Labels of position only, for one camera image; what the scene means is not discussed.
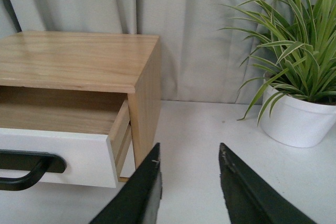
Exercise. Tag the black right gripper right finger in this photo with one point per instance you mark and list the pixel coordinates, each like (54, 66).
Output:
(248, 198)

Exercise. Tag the black drawer handle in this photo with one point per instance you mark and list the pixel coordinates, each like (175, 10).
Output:
(36, 164)

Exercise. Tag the wooden two-drawer cabinet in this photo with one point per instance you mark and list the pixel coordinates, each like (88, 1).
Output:
(113, 63)

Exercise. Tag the white plant pot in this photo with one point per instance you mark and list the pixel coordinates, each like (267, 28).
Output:
(295, 122)

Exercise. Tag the green spider plant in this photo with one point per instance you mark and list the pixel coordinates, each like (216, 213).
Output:
(301, 35)

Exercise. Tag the white top drawer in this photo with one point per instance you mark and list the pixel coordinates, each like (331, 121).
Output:
(84, 128)

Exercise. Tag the grey curtain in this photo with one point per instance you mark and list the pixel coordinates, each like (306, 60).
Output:
(202, 55)

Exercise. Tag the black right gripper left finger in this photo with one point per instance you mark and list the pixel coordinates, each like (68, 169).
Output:
(138, 200)

